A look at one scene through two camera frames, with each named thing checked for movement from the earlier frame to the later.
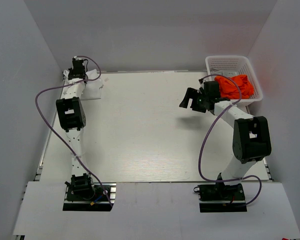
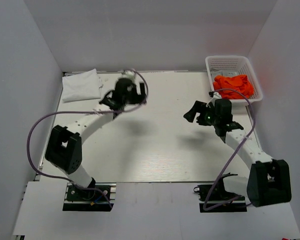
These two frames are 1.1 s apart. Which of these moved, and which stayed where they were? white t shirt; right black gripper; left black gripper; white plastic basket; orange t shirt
Moved: right black gripper; left black gripper
Stayed: white t shirt; orange t shirt; white plastic basket
